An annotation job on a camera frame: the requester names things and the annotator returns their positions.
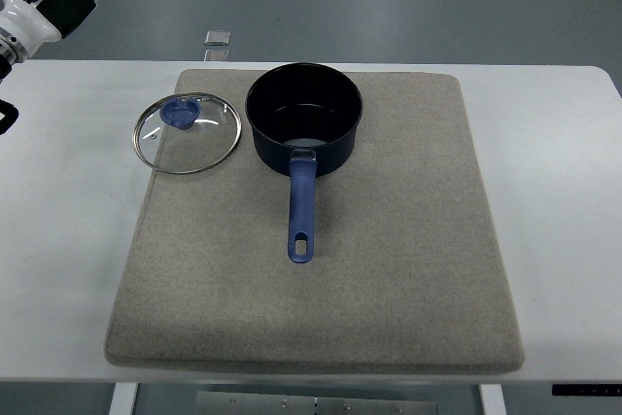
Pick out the right white table leg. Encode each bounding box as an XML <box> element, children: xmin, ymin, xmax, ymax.
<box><xmin>479</xmin><ymin>384</ymin><xmax>507</xmax><ymax>415</ymax></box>

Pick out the lower metal floor plate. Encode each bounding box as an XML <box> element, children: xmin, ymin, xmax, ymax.
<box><xmin>203</xmin><ymin>49</ymin><xmax>230</xmax><ymax>62</ymax></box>

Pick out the glass pot lid blue knob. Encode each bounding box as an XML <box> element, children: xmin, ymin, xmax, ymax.
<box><xmin>132</xmin><ymin>92</ymin><xmax>242</xmax><ymax>175</ymax></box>

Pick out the metal plate under table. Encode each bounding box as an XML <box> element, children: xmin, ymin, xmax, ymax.
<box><xmin>193</xmin><ymin>391</ymin><xmax>438</xmax><ymax>415</ymax></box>

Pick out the black cable loop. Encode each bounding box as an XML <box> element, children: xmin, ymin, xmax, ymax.
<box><xmin>0</xmin><ymin>98</ymin><xmax>19</xmax><ymax>134</ymax></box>

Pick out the white table leg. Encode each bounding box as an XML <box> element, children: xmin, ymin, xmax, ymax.
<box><xmin>479</xmin><ymin>384</ymin><xmax>507</xmax><ymax>415</ymax></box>
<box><xmin>108</xmin><ymin>383</ymin><xmax>139</xmax><ymax>415</ymax></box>

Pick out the left white table leg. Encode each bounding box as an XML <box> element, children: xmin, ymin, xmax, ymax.
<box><xmin>108</xmin><ymin>383</ymin><xmax>139</xmax><ymax>415</ymax></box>

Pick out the dark blue saucepan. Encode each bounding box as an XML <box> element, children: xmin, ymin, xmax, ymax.
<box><xmin>245</xmin><ymin>62</ymin><xmax>363</xmax><ymax>263</ymax></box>

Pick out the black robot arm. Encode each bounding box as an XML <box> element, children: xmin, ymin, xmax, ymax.
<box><xmin>0</xmin><ymin>54</ymin><xmax>13</xmax><ymax>81</ymax></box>

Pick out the black table control panel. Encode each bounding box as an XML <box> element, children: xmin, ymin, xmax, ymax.
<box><xmin>551</xmin><ymin>384</ymin><xmax>622</xmax><ymax>398</ymax></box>

